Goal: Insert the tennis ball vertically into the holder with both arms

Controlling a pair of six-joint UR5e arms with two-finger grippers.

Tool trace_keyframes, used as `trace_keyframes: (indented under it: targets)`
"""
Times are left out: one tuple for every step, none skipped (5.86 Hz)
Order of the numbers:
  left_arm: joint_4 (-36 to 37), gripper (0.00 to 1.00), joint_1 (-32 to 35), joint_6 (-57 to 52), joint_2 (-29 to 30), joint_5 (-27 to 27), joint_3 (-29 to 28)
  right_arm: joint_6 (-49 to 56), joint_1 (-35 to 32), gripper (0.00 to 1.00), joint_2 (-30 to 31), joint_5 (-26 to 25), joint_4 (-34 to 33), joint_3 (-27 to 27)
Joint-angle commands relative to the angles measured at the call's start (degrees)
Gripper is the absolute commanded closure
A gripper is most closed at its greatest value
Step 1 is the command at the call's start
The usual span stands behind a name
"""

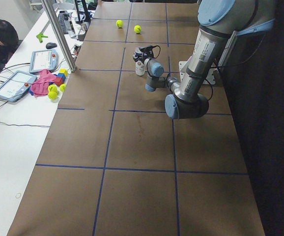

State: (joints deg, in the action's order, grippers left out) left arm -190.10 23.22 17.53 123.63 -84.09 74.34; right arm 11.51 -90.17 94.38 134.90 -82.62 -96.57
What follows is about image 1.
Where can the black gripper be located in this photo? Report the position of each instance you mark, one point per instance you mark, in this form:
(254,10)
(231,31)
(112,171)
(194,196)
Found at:
(140,58)

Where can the tennis ball can holder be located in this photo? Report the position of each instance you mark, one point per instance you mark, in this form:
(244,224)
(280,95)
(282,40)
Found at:
(139,67)

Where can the tennis ball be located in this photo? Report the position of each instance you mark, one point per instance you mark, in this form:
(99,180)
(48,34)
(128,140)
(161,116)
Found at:
(137,29)
(52,88)
(119,24)
(52,95)
(62,87)

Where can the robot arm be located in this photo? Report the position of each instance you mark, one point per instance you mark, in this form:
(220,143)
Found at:
(218,20)

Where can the yellow cube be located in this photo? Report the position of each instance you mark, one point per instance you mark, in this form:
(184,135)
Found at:
(63,72)

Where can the blue cube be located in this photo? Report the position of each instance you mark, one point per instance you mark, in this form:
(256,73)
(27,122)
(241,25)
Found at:
(62,76)

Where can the red cube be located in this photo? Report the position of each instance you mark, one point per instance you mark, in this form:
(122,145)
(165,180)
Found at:
(58,81)

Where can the black keyboard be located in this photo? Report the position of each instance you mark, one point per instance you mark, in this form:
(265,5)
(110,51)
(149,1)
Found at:
(62,24)

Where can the black computer mouse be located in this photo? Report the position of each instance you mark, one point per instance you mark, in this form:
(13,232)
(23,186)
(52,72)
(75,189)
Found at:
(51,45)

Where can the far teach pendant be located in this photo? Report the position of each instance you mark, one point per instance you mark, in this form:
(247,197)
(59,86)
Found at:
(43,59)

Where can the teach pendant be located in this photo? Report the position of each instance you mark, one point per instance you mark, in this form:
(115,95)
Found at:
(16,86)
(43,59)

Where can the green clamp tool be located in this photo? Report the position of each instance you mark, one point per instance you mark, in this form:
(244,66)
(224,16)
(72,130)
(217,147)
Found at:
(40,37)

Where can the near teach pendant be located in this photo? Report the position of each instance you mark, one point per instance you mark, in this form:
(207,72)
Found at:
(16,86)

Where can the pink cloth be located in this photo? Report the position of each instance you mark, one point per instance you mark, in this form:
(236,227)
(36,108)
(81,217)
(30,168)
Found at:
(40,87)

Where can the aluminium frame post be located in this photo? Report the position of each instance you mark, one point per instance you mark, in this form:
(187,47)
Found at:
(48,7)

